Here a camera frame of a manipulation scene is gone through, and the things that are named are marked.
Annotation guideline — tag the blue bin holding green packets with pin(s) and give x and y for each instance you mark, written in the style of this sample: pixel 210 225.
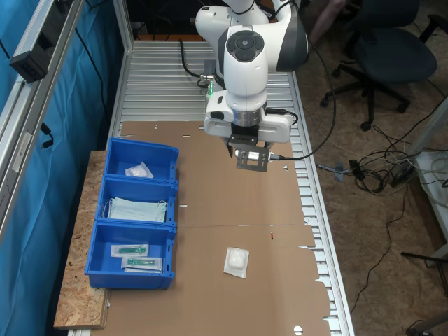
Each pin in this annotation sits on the blue bin holding green packets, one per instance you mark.
pixel 105 259

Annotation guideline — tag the aluminium frame post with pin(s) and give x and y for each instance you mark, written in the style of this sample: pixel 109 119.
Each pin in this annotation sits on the aluminium frame post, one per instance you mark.
pixel 122 28

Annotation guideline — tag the blue bin holding bagged mask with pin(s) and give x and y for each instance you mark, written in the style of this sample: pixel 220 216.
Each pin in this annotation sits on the blue bin holding bagged mask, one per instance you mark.
pixel 140 150

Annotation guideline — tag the person's leg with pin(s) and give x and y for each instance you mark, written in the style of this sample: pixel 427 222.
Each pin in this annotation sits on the person's leg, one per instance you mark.
pixel 325 17

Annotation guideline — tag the white mask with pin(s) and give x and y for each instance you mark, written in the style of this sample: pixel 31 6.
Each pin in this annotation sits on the white mask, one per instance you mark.
pixel 236 260
pixel 139 171

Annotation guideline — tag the black chair armrest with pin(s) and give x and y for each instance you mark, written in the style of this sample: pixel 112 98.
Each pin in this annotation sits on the black chair armrest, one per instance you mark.
pixel 434 26

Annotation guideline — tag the black box on beam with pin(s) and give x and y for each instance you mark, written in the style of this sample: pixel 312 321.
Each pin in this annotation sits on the black box on beam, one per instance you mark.
pixel 29 64

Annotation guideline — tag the black floor stand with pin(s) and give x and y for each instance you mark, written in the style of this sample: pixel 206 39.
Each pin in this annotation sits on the black floor stand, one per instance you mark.
pixel 425 258

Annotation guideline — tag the black office chair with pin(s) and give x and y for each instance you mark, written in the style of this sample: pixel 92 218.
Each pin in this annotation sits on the black office chair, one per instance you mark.
pixel 392 52

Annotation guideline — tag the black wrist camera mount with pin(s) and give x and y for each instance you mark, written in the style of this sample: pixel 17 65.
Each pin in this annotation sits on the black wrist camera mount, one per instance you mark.
pixel 252 162

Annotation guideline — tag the flat packet with green part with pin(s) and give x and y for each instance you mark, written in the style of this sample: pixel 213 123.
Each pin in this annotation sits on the flat packet with green part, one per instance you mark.
pixel 129 250
pixel 141 263

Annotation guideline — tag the stack of pale surgical masks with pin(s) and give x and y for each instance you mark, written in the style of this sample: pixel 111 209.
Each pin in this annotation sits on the stack of pale surgical masks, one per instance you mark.
pixel 136 210

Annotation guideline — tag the black clip on curtain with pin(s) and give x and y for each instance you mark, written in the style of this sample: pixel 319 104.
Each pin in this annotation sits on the black clip on curtain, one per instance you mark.
pixel 46 134

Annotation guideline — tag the blue bin holding surgical masks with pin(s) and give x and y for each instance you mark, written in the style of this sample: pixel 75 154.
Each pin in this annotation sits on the blue bin holding surgical masks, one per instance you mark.
pixel 136 189

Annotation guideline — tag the black power strip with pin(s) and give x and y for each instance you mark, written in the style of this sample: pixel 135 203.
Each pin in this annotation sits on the black power strip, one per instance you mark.
pixel 402 174

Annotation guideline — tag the black power adapter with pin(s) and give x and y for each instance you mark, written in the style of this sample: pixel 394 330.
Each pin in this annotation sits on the black power adapter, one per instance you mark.
pixel 357 169

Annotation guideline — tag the white side table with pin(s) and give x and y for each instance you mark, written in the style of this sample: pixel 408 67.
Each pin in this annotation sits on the white side table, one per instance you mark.
pixel 434 182

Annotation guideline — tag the brown cardboard table cover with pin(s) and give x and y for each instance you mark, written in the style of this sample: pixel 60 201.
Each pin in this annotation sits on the brown cardboard table cover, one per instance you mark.
pixel 210 196

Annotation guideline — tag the OSB wood board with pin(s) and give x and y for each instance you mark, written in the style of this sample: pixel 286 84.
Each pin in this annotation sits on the OSB wood board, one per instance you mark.
pixel 82 245

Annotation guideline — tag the aluminium beam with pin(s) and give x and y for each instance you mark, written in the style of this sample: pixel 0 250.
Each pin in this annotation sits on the aluminium beam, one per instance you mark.
pixel 21 101

